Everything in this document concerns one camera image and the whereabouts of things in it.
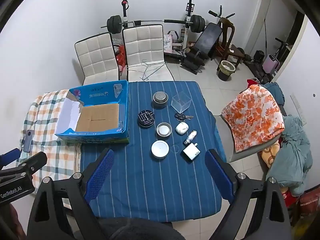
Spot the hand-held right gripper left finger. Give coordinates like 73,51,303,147
26,148,115,240

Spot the white charger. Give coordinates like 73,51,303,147
180,143,202,162

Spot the grey chair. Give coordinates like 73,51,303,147
215,114,253,163

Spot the bunch of keys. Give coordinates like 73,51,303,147
174,113,194,121

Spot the small patterned tube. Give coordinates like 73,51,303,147
184,129,198,145

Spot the exercise machine handlebar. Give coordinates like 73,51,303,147
209,5,235,18

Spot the pink and white bag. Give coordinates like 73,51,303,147
164,30,179,54

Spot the blue striped tablecloth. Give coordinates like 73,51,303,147
80,81,227,223

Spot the grey phone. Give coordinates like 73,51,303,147
22,130,34,153

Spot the blue cardboard box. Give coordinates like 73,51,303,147
54,80,130,145

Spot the wire clothes hanger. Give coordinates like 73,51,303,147
127,59,167,81

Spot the white barbell rack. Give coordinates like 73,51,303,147
121,0,198,54

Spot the white round lid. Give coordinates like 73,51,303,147
151,140,170,159

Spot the dark waste bin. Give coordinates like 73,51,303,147
217,60,237,81

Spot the red plastic bag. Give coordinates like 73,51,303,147
115,44,127,76

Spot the open round metal tin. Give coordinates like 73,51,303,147
156,122,173,138

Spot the black round compact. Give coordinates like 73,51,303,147
137,109,156,128

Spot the barbell with black plates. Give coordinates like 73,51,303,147
101,15,206,34

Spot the orange floral cloth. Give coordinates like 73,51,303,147
221,84,285,153

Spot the brown chair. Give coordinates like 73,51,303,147
215,17,245,64

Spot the red printed sack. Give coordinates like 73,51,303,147
282,187,320,228

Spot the clear plastic box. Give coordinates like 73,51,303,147
171,92,192,113

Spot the plaid cloth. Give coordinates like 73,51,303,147
19,89,83,207

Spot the grey perforated metal tin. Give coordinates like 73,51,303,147
153,92,168,109

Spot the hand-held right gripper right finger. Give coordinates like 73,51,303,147
204,149,293,240

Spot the black weight bench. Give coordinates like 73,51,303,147
180,22,223,75

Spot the teal clothing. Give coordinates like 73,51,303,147
262,81,285,106
266,115,313,197

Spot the white earbud case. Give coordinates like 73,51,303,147
175,122,188,134

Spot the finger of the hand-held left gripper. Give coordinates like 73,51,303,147
0,151,48,180
0,148,21,167

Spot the pink suitcase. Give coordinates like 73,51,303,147
262,54,280,74

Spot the cartoon print cushion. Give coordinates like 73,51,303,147
260,140,281,167

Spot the white padded chair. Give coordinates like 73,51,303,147
74,32,120,86
122,24,175,82

